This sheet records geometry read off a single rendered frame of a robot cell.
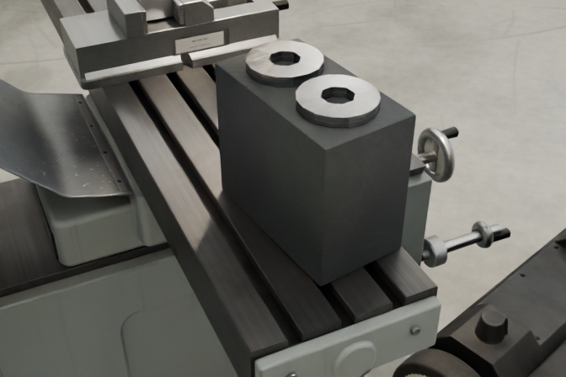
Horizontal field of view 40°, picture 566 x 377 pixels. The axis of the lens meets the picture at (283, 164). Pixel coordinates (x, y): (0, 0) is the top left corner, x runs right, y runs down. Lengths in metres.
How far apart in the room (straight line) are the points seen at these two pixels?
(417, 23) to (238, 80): 2.87
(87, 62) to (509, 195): 1.70
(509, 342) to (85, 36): 0.82
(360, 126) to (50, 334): 0.68
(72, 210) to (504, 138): 2.00
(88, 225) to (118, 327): 0.21
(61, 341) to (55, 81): 2.10
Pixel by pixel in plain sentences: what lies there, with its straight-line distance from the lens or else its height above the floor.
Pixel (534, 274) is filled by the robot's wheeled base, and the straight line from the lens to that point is 1.47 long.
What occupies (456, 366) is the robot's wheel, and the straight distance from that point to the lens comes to 1.27.
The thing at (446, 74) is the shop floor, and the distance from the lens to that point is 3.29.
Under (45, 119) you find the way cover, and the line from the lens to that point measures 1.31.
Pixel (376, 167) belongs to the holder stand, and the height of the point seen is 1.08.
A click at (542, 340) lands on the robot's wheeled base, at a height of 0.59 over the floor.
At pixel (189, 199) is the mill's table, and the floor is 0.94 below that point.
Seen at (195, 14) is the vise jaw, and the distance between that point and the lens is 1.28.
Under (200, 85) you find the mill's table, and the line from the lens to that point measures 1.25.
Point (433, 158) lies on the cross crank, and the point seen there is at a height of 0.64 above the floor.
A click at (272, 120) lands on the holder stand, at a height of 1.11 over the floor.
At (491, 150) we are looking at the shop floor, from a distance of 2.85.
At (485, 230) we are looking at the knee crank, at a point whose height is 0.54.
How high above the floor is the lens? 1.55
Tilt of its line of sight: 35 degrees down
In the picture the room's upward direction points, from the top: straight up
